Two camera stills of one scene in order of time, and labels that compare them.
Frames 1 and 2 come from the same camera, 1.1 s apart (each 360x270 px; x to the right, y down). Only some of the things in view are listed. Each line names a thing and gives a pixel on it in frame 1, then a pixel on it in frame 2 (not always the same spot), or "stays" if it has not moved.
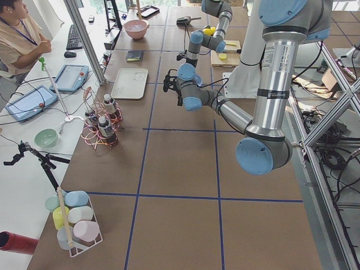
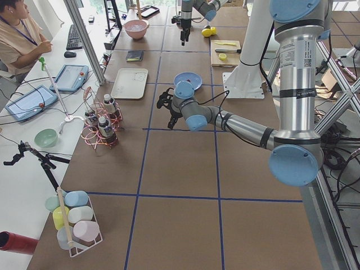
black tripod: (45, 161) stays
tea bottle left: (91, 120) stays
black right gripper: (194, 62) → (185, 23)
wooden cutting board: (230, 56) stays
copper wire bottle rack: (102, 121) stays
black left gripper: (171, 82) → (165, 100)
